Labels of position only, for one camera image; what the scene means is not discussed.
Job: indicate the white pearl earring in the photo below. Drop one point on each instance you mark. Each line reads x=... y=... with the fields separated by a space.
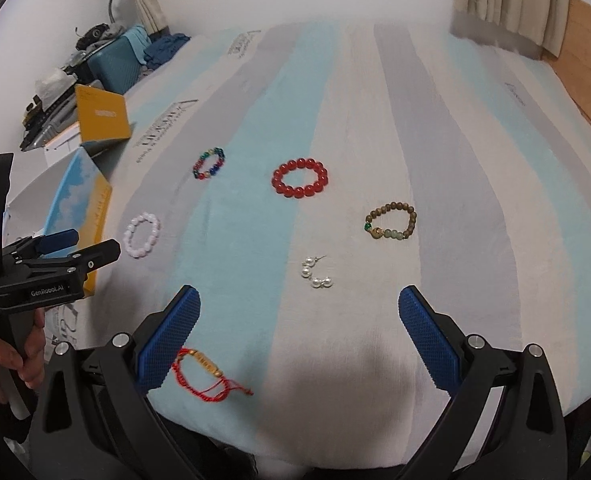
x=306 y=273
x=317 y=283

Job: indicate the blue clothes pile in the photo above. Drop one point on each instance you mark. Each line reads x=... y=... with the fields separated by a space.
x=165 y=50

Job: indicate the teal suitcase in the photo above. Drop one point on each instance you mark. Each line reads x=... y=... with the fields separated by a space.
x=112 y=65

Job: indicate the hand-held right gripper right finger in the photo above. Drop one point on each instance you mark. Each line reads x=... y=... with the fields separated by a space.
x=428 y=340

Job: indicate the stack of dark boxes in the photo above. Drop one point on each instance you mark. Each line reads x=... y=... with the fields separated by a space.
x=32 y=112

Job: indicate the dark clothes pile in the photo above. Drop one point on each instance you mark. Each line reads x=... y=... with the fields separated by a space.
x=95 y=35

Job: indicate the white plastic bag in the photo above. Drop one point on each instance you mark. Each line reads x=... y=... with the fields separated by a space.
x=52 y=80

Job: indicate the grey suitcase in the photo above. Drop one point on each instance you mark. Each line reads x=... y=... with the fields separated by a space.
x=57 y=115

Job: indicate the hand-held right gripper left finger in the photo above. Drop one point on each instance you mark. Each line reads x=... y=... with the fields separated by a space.
x=170 y=340

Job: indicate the blue and yellow cardboard box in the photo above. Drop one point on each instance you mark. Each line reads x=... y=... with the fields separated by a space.
x=97 y=115

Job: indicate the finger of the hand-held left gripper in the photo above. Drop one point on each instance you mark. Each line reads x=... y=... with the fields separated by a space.
x=90 y=257
x=55 y=240

